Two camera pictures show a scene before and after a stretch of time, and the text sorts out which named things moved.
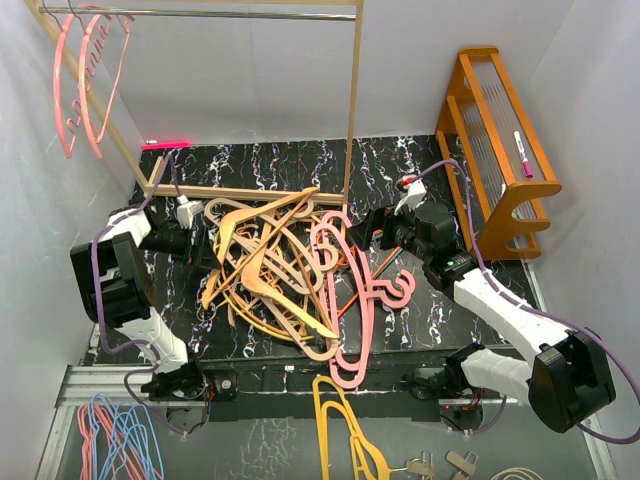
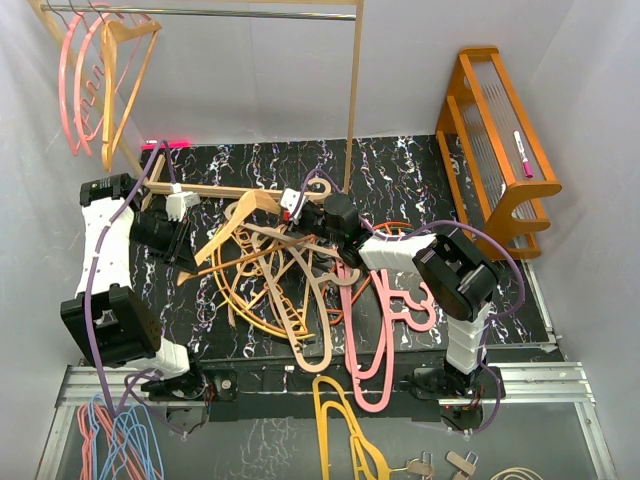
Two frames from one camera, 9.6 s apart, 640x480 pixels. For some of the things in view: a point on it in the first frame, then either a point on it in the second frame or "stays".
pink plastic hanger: x=347 y=295 -> x=373 y=389
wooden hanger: x=290 y=305 -> x=247 y=202
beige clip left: x=421 y=466 stays
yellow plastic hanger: x=368 y=462 stays
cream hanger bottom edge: x=516 y=475 stays
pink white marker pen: x=525 y=162 stays
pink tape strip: x=166 y=145 stays
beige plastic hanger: x=267 y=244 -> x=314 y=253
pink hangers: x=103 y=53 -> x=130 y=67
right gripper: x=386 y=223 -> x=298 y=216
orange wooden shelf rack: x=494 y=167 stays
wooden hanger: x=210 y=291 -> x=113 y=32
